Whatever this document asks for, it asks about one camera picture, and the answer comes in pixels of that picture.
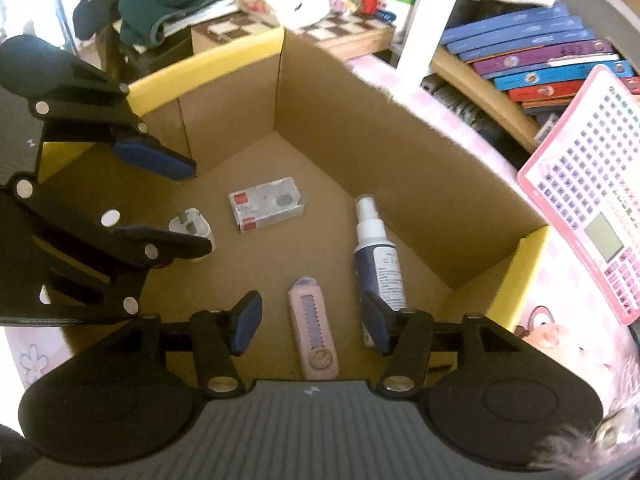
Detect green white box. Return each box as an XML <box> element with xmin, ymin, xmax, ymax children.
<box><xmin>377</xmin><ymin>0</ymin><xmax>418</xmax><ymax>26</ymax></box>

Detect yellow cardboard box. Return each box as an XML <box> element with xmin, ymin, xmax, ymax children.
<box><xmin>37</xmin><ymin>25</ymin><xmax>551</xmax><ymax>381</ymax></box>

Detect grey fluffy fur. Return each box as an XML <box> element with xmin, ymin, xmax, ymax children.
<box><xmin>532</xmin><ymin>407</ymin><xmax>640</xmax><ymax>480</ymax></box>

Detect white bookshelf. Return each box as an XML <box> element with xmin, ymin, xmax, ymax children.
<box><xmin>390</xmin><ymin>0</ymin><xmax>546</xmax><ymax>153</ymax></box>

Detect small staples box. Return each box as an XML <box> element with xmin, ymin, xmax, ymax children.
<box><xmin>228</xmin><ymin>176</ymin><xmax>307</xmax><ymax>234</ymax></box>

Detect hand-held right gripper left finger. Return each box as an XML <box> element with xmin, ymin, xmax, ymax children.
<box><xmin>97</xmin><ymin>290</ymin><xmax>263</xmax><ymax>397</ymax></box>

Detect pile of clothes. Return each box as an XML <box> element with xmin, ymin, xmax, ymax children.
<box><xmin>72</xmin><ymin>0</ymin><xmax>241</xmax><ymax>53</ymax></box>

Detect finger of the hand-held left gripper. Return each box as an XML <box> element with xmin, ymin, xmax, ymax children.
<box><xmin>0</xmin><ymin>35</ymin><xmax>197</xmax><ymax>182</ymax></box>
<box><xmin>0</xmin><ymin>172</ymin><xmax>214</xmax><ymax>327</ymax></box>

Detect row of blue purple books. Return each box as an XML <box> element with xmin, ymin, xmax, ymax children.
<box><xmin>440</xmin><ymin>2</ymin><xmax>640</xmax><ymax>131</ymax></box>

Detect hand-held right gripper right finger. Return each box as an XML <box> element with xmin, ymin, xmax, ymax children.
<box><xmin>360</xmin><ymin>290</ymin><xmax>538</xmax><ymax>398</ymax></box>

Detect wooden chessboard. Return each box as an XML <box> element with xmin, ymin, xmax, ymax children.
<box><xmin>192</xmin><ymin>10</ymin><xmax>396</xmax><ymax>61</ymax></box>

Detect white spray bottle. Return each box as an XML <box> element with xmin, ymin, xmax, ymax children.
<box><xmin>353</xmin><ymin>194</ymin><xmax>408</xmax><ymax>348</ymax></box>

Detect pink learning tablet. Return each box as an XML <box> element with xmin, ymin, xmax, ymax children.
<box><xmin>516</xmin><ymin>64</ymin><xmax>640</xmax><ymax>326</ymax></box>

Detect white plug adapter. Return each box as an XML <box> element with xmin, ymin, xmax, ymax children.
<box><xmin>168</xmin><ymin>206</ymin><xmax>216</xmax><ymax>261</ymax></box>

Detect pink utility knife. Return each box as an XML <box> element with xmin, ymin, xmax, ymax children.
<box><xmin>287</xmin><ymin>276</ymin><xmax>340</xmax><ymax>381</ymax></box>

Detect row of small dark booklets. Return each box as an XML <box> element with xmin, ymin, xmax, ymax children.
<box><xmin>422</xmin><ymin>77</ymin><xmax>506</xmax><ymax>148</ymax></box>

